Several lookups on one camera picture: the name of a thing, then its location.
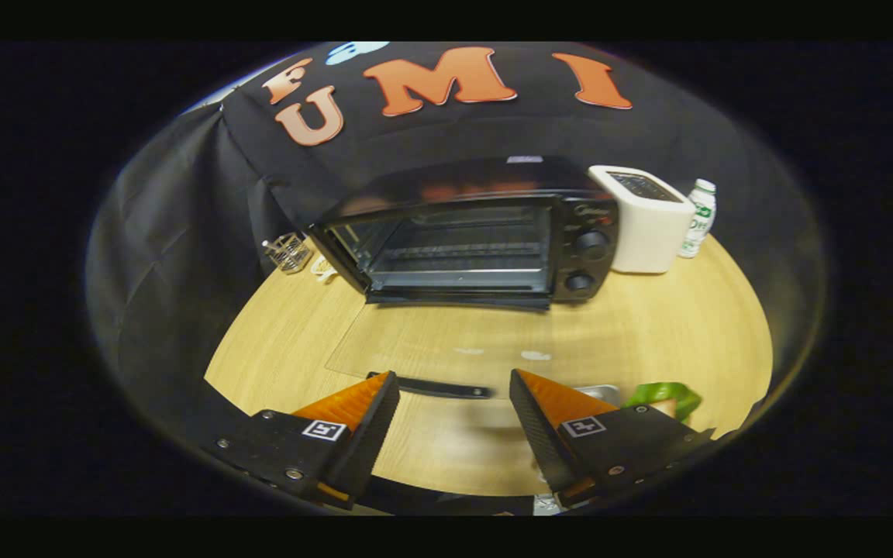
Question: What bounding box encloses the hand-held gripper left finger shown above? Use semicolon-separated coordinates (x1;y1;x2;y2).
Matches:
210;370;401;511

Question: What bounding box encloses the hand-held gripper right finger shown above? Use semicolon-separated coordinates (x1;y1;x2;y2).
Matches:
509;369;717;508

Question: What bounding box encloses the lettuce sandwich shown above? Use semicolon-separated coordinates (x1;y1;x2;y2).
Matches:
622;381;703;423

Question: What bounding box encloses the black toaster oven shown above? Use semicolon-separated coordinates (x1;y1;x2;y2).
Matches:
307;155;622;404

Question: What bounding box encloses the white pop-up toaster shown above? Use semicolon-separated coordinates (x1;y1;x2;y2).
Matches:
588;164;697;274

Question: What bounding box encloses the small silver tray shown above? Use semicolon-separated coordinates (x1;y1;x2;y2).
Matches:
571;384;622;408

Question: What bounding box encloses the white bottle green label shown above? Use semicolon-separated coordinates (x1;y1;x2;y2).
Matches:
678;178;718;260

